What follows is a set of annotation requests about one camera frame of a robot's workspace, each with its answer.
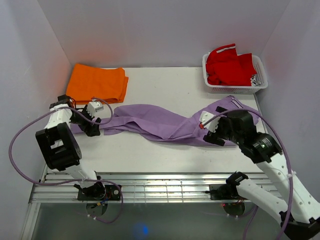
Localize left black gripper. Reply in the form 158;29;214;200
68;105;101;137

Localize purple trousers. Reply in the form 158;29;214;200
71;95;260;147

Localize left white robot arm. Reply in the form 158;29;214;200
35;95;106;200

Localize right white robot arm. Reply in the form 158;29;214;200
199;107;320;240

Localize folded orange trousers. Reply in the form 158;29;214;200
66;63;129;104

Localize red trousers in basket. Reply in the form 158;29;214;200
205;43;257;87

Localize white plastic basket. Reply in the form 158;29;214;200
202;53;268;95

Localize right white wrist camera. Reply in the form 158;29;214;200
199;111;220;133

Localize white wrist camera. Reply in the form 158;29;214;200
86;101;104;118
199;111;220;133

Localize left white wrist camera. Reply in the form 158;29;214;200
86;101;104;118

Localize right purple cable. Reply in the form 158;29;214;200
199;108;293;240

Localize purple cable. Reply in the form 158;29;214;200
8;97;124;224
199;108;293;240

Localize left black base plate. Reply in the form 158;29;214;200
76;184;121;202

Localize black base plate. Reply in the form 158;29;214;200
76;184;121;202
205;183;256;201

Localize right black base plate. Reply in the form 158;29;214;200
205;183;256;201

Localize aluminium rail frame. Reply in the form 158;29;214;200
28;134;301;205

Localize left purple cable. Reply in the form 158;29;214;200
8;97;124;224

